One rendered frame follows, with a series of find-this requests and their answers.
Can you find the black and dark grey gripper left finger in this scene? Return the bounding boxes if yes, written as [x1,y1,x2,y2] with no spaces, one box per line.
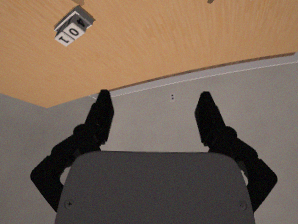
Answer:
[30,89,114,212]

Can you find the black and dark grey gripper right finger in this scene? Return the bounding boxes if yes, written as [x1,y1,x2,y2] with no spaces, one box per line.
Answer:
[195,91,278,213]

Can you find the grey calendar cube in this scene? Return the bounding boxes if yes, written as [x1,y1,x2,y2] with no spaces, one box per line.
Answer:
[54,22,75,47]
[63,13,88,40]

